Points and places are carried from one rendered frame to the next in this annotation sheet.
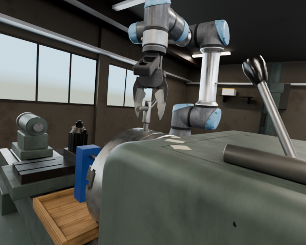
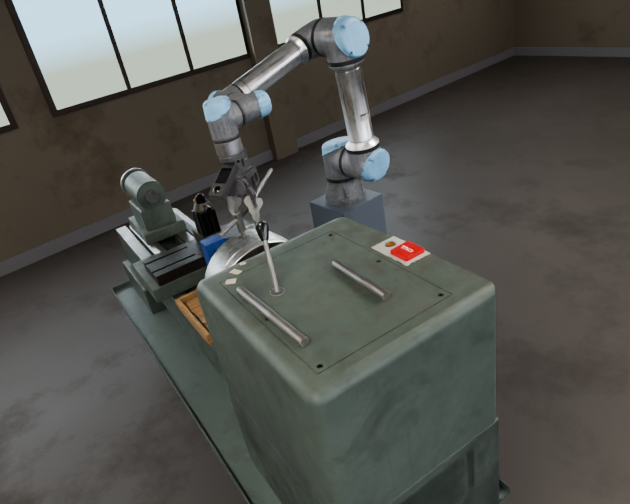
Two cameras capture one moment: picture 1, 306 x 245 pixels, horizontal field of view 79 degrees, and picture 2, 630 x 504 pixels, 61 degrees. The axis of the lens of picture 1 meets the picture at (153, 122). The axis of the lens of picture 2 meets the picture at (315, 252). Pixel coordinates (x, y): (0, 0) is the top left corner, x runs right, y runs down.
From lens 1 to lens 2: 1.14 m
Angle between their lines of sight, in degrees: 29
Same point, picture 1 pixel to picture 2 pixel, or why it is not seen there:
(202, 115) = (354, 164)
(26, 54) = not seen: outside the picture
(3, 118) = (89, 143)
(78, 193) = not seen: hidden behind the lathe
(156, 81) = (240, 190)
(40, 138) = (161, 209)
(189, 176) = (218, 305)
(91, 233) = not seen: hidden behind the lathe
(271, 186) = (237, 309)
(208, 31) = (327, 43)
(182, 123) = (336, 173)
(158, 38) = (226, 151)
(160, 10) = (219, 125)
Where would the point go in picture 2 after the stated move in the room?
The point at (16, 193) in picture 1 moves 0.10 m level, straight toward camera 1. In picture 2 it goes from (158, 295) to (162, 307)
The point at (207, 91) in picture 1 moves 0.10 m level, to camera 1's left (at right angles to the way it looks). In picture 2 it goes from (352, 129) to (323, 132)
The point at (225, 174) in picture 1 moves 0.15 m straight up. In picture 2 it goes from (228, 304) to (211, 248)
